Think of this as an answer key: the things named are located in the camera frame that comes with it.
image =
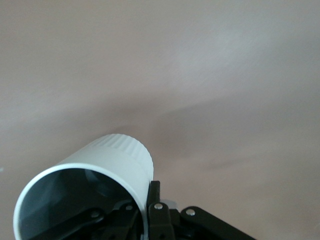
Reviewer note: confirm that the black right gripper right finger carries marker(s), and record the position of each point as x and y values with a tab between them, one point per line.
165	220

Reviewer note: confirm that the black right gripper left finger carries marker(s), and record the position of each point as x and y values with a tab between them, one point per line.
112	222

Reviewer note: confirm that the white mug grey inside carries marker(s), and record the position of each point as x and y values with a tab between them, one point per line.
120	160

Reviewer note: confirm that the brown table cover sheet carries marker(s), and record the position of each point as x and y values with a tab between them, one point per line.
175	75

